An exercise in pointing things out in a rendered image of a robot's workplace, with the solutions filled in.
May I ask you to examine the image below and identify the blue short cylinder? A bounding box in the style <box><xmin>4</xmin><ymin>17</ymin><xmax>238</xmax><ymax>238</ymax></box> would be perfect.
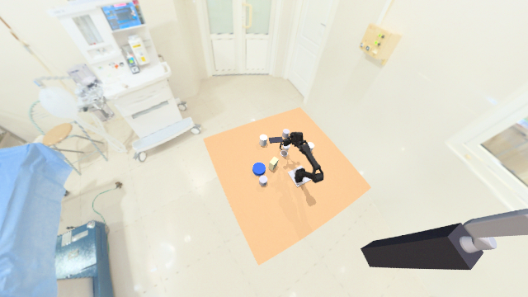
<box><xmin>252</xmin><ymin>163</ymin><xmax>266</xmax><ymax>176</ymax></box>

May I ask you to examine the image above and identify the glass french press with black handle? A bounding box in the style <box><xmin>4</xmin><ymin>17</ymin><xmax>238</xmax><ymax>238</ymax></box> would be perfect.
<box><xmin>279</xmin><ymin>143</ymin><xmax>290</xmax><ymax>157</ymax></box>

